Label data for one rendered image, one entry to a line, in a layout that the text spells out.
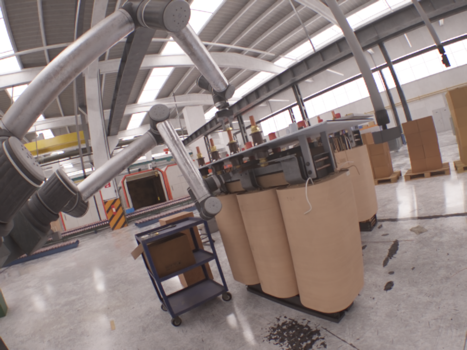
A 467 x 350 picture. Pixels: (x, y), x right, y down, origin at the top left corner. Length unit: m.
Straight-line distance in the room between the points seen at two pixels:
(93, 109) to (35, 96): 11.66
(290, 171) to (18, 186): 1.26
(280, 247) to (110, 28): 1.62
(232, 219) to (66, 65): 1.61
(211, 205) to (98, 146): 10.85
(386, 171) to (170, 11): 5.62
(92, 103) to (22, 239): 11.63
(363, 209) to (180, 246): 2.22
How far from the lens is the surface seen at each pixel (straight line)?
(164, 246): 1.98
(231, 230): 1.92
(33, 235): 1.43
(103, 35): 1.02
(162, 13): 0.91
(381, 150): 5.85
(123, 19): 1.06
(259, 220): 1.56
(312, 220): 1.25
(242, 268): 2.05
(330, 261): 1.35
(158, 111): 1.53
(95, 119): 12.39
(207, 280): 2.63
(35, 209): 1.45
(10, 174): 0.75
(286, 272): 1.69
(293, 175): 1.28
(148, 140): 1.68
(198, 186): 1.33
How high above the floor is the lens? 1.25
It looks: 1 degrees down
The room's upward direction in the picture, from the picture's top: 15 degrees counter-clockwise
